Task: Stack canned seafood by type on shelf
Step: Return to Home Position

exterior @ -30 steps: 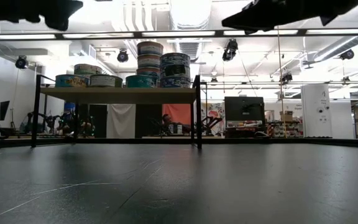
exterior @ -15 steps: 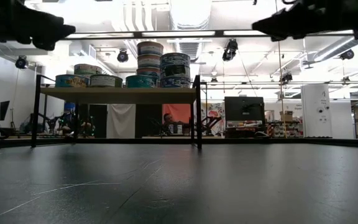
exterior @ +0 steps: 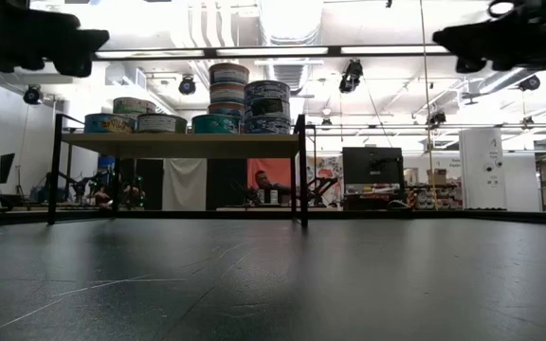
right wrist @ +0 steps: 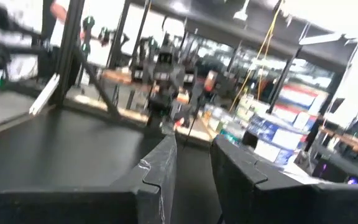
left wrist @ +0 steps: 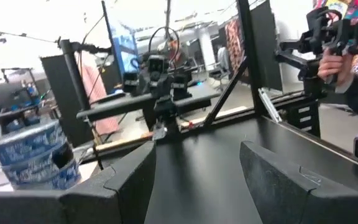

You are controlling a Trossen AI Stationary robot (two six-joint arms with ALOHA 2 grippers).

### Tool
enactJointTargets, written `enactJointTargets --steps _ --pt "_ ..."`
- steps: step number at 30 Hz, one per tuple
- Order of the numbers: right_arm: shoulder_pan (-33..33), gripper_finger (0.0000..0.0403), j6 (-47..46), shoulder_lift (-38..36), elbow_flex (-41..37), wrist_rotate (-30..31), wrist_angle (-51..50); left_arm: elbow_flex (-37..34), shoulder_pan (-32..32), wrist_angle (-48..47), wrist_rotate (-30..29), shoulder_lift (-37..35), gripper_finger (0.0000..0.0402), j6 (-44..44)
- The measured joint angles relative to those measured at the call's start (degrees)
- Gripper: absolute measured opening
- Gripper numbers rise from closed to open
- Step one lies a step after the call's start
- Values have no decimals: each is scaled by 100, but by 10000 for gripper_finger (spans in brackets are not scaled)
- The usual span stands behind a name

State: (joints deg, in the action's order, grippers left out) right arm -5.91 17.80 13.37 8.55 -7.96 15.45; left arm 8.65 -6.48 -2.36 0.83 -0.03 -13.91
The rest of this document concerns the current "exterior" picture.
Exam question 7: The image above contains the large black monitor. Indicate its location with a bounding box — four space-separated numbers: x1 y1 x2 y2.
341 146 405 187

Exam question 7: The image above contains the white red box stack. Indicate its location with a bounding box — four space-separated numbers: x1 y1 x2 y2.
408 187 464 210

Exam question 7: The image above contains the gold-lid tuna can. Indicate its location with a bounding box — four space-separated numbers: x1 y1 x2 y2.
209 82 246 105

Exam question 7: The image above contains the red curtain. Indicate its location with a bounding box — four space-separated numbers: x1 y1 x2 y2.
247 157 298 205

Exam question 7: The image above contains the small black monitor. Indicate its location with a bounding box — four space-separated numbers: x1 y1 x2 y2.
0 152 17 186

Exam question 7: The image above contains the wooden shelf black frame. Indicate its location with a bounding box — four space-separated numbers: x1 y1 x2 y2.
47 112 313 228

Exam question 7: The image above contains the navy label tuna can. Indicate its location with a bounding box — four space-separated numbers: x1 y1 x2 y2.
244 116 293 135

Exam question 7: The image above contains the person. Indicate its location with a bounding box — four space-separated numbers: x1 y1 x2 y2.
90 185 144 206
252 169 294 198

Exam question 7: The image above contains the cardboard box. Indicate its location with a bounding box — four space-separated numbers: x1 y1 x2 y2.
427 169 449 187

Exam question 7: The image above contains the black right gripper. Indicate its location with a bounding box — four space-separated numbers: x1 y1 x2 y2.
431 0 546 75

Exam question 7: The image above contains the silver ceiling air duct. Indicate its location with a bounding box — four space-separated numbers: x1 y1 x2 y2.
257 0 324 122

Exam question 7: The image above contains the colourful wall poster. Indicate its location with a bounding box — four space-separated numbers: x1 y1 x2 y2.
311 155 344 180

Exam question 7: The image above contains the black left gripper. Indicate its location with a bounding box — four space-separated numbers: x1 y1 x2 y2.
0 0 111 80

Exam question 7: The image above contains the thin hanging cable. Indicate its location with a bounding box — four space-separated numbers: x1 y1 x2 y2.
418 0 433 177

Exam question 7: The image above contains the white column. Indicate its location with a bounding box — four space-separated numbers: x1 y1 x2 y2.
459 127 505 209

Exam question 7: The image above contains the black metal table frame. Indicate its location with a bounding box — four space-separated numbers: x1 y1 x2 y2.
0 207 546 226

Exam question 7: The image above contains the blue label tuna can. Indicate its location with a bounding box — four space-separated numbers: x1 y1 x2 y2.
244 79 292 100

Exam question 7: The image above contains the white curtain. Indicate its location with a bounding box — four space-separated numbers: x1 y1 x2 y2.
162 157 208 211

